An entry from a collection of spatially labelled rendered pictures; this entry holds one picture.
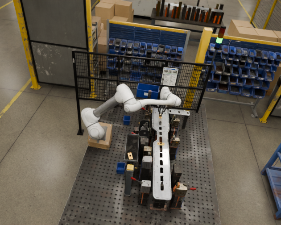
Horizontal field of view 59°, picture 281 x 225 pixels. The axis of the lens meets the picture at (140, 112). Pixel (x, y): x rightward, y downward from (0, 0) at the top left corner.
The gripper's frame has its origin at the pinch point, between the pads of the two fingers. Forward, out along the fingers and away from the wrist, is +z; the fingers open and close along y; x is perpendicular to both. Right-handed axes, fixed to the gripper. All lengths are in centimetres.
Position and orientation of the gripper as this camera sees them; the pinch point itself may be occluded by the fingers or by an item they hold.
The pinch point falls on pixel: (160, 114)
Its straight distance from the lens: 321.1
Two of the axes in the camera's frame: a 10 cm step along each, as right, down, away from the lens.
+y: 9.9, 1.0, 0.3
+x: 0.4, -6.5, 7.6
